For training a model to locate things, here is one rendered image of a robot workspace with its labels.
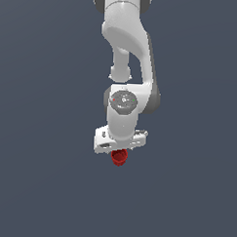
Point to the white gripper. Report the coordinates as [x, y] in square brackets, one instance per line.
[102, 143]

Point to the small red cup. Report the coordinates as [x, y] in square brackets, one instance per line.
[119, 157]

